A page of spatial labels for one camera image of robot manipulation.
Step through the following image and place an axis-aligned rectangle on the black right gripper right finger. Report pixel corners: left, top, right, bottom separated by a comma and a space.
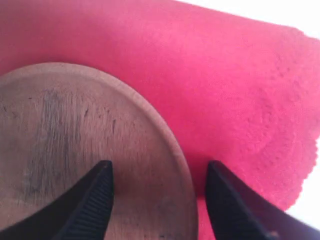
205, 160, 320, 240

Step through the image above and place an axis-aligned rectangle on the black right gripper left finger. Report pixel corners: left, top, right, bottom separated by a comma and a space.
0, 160, 114, 240

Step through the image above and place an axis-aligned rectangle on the brown wooden plate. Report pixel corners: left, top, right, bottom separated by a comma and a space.
0, 63, 198, 240

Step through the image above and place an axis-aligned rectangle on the red table cloth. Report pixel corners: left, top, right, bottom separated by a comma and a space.
0, 0, 320, 240

